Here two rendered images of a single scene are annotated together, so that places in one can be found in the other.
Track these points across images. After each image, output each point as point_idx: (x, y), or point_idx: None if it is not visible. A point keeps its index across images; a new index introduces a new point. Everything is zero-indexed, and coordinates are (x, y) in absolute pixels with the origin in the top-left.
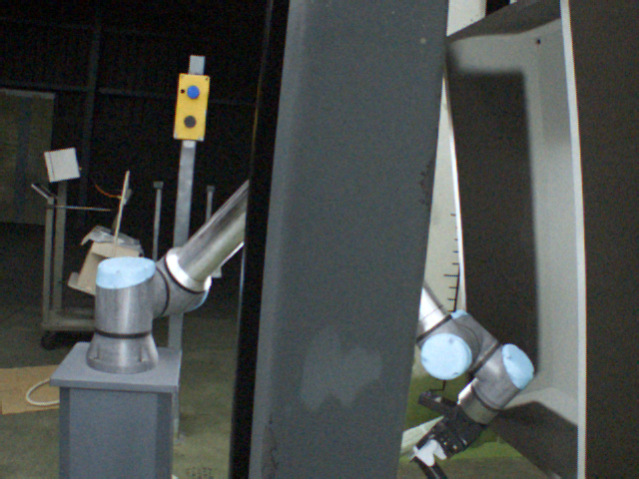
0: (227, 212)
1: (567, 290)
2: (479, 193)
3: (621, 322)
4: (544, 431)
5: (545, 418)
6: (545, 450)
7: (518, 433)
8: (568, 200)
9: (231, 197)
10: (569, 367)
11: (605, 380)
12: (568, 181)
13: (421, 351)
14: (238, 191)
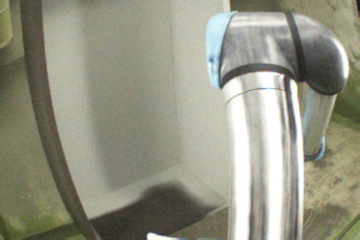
0: (301, 229)
1: (58, 131)
2: (37, 82)
3: (216, 92)
4: (138, 221)
5: (117, 218)
6: (167, 221)
7: (142, 233)
8: (51, 57)
9: (293, 214)
10: (75, 185)
11: (225, 132)
12: (51, 42)
13: (323, 149)
14: (294, 195)
